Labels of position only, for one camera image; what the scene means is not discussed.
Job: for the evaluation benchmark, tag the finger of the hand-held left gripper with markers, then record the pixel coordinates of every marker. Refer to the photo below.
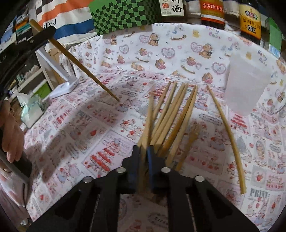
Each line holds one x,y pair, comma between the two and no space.
38,38

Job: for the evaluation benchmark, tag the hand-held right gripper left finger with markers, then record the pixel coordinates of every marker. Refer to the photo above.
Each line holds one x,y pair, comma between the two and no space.
135,162

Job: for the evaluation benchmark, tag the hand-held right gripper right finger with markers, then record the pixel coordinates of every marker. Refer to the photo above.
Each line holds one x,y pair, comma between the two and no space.
150,162

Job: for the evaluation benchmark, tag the long wooden chopstick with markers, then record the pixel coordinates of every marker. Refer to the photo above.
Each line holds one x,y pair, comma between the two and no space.
89,75
146,129

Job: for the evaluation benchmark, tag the bunch of wooden chopsticks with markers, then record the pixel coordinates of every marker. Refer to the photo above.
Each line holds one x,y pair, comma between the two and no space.
176,116

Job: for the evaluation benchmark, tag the translucent plastic cup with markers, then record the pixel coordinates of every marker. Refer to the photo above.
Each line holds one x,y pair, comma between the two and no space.
245,84

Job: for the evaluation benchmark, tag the person's left hand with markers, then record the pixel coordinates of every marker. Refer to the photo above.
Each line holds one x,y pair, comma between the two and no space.
12,138

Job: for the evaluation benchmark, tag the white storage shelf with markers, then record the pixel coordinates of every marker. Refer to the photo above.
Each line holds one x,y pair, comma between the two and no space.
42,73

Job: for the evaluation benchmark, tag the striped fabric backdrop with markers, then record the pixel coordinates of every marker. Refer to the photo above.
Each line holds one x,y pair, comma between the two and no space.
67,17

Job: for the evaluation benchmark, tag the tissue pack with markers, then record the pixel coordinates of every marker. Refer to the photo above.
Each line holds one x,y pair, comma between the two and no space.
31,111

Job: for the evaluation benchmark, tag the white desk lamp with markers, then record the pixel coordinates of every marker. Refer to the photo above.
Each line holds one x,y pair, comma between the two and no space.
64,88

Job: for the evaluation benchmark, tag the green checkered box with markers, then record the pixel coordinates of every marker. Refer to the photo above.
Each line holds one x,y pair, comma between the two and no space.
120,15

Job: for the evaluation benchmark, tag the bear print cloth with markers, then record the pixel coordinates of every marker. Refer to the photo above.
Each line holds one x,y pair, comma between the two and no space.
178,49

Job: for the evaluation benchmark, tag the person's pink clothing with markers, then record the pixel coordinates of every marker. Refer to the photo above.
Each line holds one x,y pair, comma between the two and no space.
11,196

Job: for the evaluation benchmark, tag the clear cooking wine bottle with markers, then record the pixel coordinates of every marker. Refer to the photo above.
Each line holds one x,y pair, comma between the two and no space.
172,9

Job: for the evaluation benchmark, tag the red cap sauce bottle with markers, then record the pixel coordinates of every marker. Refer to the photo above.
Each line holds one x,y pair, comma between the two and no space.
212,15

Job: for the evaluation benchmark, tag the yellow label sauce bottle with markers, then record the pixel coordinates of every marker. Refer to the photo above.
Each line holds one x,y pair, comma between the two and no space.
250,24

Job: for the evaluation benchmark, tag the green drink carton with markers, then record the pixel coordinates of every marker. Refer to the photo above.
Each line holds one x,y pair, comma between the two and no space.
274,38

